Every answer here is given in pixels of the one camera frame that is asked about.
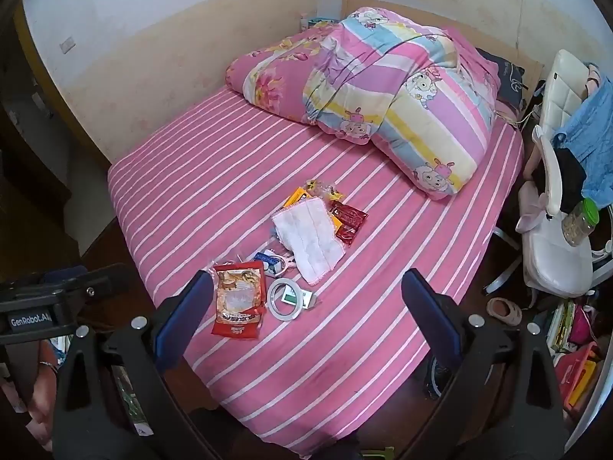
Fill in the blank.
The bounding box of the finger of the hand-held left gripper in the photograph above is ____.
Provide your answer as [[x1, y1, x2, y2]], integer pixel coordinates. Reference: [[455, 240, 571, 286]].
[[45, 263, 137, 327]]

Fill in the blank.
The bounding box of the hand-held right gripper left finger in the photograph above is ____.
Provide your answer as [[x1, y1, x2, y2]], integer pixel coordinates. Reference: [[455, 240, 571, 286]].
[[52, 269, 221, 460]]

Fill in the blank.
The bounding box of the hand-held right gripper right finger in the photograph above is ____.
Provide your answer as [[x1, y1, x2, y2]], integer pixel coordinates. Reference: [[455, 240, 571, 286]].
[[401, 268, 572, 460]]

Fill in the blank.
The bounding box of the clear bottle with blue label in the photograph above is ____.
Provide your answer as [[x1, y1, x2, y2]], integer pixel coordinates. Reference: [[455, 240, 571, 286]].
[[243, 247, 298, 279]]

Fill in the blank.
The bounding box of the white cloth with pink edge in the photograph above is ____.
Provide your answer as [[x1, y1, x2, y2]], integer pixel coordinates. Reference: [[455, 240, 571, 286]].
[[271, 195, 346, 284]]

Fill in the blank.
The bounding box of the person's left forearm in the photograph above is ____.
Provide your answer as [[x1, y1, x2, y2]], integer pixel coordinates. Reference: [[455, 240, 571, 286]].
[[28, 360, 59, 449]]

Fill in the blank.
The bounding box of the red snack packet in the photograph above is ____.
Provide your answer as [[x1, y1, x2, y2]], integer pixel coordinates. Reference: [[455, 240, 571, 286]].
[[211, 260, 267, 341]]

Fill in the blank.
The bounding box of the pink slipper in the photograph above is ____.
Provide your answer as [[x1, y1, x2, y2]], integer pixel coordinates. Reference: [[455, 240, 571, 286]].
[[486, 297, 523, 328]]

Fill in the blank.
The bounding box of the clear tape roll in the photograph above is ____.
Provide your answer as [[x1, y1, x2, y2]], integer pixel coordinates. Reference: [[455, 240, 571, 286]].
[[267, 278, 303, 320]]

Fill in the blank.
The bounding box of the dark red sauce packet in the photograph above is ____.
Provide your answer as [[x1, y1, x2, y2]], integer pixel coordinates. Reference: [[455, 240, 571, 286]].
[[334, 224, 361, 248], [329, 200, 369, 232]]

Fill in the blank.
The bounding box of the dark wooden furniture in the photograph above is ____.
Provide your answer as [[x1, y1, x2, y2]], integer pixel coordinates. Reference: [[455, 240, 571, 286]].
[[0, 72, 84, 262]]

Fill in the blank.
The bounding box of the small green and white box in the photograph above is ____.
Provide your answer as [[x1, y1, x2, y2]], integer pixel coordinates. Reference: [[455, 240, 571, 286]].
[[284, 284, 318, 310]]

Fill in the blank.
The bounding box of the pink striped bed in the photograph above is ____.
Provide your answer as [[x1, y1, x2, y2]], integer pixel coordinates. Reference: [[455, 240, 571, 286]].
[[106, 24, 526, 460]]

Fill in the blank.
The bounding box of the white chair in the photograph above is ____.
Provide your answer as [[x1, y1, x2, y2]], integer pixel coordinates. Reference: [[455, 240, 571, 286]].
[[484, 50, 613, 299]]

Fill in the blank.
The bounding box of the pale pink bow cloth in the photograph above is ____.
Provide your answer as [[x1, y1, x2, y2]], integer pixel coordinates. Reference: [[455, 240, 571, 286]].
[[516, 179, 552, 233]]

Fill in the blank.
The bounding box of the orange cardboard box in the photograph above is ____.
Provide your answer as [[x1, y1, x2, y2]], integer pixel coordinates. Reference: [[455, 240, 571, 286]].
[[282, 187, 315, 212]]

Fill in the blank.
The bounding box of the clear plastic wrapper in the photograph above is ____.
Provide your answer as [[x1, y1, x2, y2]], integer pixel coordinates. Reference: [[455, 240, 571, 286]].
[[305, 178, 346, 202]]

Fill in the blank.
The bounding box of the clear jar with green lid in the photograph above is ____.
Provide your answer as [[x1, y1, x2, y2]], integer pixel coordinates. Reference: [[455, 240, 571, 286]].
[[561, 198, 601, 248]]

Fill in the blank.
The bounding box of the black cloth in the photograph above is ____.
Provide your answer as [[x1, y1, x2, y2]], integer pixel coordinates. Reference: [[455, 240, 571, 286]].
[[541, 148, 588, 214]]

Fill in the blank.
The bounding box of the cartoon printed pillow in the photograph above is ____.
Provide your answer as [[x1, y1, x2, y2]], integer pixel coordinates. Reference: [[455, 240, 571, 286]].
[[225, 7, 501, 201]]

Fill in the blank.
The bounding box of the blue cloth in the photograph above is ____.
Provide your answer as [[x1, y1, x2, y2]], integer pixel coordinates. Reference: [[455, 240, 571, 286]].
[[551, 64, 613, 198]]

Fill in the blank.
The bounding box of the dark pillow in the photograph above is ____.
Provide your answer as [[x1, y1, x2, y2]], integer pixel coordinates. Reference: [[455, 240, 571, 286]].
[[474, 48, 528, 112]]

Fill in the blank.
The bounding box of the teal tissue box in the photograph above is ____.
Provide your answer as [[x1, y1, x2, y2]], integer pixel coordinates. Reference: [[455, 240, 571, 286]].
[[301, 13, 337, 31]]

